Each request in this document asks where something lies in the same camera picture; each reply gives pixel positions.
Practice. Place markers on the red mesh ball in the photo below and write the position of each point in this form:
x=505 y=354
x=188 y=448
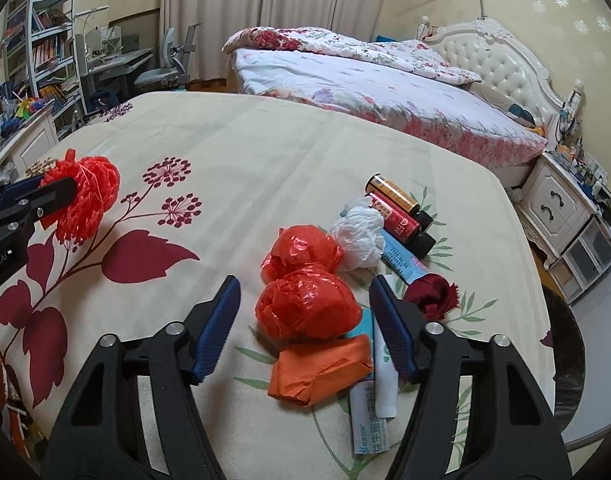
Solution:
x=90 y=190

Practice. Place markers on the red can with black cap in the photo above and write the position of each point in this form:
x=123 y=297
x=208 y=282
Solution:
x=398 y=220

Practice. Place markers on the large red plastic bag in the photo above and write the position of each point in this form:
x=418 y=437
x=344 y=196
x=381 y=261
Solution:
x=305 y=305

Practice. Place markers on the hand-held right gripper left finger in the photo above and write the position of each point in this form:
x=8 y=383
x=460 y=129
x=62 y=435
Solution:
x=218 y=325

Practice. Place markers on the clutter of small bottles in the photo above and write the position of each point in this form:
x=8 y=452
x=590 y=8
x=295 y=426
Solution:
x=580 y=160

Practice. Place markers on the floral beige tablecloth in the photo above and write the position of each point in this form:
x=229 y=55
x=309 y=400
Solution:
x=225 y=160

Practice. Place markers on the white tube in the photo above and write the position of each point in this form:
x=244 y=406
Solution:
x=385 y=390

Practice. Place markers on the bin with black liner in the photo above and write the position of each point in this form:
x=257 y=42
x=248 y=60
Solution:
x=565 y=360

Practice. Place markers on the grey office chair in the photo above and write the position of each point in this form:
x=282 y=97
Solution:
x=158 y=75

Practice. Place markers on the orange paper wrapper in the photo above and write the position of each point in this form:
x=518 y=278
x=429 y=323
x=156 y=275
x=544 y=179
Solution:
x=320 y=370

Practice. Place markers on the grey desk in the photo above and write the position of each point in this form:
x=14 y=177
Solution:
x=120 y=62

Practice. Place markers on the floral quilt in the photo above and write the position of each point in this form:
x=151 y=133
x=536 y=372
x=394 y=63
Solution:
x=335 y=42

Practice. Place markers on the gold can with black cap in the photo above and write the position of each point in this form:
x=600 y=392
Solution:
x=393 y=192

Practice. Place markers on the clear plastic drawer unit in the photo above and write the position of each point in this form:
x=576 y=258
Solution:
x=583 y=260

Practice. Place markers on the dark red cloth flower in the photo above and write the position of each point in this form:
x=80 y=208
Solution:
x=433 y=295

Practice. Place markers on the beige curtain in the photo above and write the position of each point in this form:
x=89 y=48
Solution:
x=265 y=5

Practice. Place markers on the white cabinet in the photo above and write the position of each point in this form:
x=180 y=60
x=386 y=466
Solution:
x=30 y=140

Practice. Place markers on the white plastic bag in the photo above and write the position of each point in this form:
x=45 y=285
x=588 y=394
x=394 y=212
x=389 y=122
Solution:
x=360 y=240

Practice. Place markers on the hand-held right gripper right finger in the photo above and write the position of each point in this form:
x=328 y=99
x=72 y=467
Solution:
x=390 y=325

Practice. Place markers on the white bookshelf with books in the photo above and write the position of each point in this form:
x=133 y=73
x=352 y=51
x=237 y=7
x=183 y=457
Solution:
x=47 y=45

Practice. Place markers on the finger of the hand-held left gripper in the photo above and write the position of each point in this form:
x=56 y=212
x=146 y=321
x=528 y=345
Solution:
x=20 y=187
x=60 y=192

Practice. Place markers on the small red plastic bag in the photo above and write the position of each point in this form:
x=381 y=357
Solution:
x=300 y=250

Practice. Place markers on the white nightstand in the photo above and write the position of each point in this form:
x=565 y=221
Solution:
x=555 y=205

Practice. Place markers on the bed with floral sheet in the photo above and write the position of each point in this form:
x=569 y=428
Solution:
x=385 y=95

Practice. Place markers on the white tufted headboard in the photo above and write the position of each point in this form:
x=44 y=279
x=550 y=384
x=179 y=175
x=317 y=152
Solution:
x=500 y=65

